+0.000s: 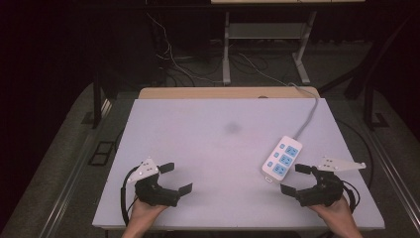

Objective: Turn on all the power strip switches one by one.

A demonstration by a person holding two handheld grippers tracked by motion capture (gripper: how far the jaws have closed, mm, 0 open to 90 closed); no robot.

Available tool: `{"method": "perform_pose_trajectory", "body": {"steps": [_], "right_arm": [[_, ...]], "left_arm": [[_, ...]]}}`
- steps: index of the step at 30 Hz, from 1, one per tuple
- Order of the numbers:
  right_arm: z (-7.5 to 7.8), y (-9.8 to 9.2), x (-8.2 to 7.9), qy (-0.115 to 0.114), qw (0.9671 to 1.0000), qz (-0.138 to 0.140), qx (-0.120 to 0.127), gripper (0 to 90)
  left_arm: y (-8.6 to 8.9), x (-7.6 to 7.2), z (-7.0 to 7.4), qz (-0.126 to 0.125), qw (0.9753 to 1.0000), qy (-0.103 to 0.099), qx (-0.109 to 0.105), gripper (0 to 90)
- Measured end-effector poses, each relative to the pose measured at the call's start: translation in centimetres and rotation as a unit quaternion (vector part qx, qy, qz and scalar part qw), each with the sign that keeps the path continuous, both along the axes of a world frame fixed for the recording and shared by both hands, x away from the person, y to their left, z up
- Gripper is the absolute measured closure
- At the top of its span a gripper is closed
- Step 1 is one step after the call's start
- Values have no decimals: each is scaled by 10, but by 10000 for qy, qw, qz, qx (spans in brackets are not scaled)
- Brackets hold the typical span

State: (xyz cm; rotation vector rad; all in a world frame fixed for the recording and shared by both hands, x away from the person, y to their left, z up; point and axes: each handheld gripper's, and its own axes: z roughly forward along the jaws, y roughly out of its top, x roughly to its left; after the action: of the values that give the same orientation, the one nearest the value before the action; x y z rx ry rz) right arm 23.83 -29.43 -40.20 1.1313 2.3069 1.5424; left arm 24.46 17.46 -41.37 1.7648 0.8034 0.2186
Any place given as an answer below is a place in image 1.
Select black floor frame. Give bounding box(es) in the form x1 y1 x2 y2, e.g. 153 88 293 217
87 141 115 167

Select person's left hand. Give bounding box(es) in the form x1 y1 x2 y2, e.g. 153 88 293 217
126 197 168 230

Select thin black cable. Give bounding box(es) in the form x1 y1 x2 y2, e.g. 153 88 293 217
336 118 374 190

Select white power strip blue sockets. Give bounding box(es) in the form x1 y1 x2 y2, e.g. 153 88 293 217
261 135 304 184

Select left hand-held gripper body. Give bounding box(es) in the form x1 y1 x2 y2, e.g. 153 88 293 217
126 157 181 208

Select black stand leg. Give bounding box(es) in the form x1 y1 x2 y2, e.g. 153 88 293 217
91 70 115 130
317 39 391 131

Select person's right hand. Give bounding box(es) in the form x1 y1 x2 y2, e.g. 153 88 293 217
309 195 357 230

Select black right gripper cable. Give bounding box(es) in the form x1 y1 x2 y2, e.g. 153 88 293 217
341 179 362 213

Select grey metal table frame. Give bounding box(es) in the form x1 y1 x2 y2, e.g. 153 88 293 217
222 11 318 85

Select wooden board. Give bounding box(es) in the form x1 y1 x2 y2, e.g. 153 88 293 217
138 86 321 100

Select aluminium floor rail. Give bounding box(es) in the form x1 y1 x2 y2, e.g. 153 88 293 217
38 98 115 238
367 130 420 234

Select grey power strip cable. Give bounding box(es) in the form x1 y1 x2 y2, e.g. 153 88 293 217
237 53 321 141

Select white floor cables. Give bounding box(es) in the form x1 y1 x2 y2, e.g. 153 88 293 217
146 12 226 85

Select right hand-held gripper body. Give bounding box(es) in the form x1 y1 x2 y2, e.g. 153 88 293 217
294 156 368 208

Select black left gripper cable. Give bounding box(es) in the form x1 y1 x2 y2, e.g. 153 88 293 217
120 166 141 228

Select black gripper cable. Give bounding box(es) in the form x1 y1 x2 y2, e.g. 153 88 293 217
120 166 141 228
341 179 362 213

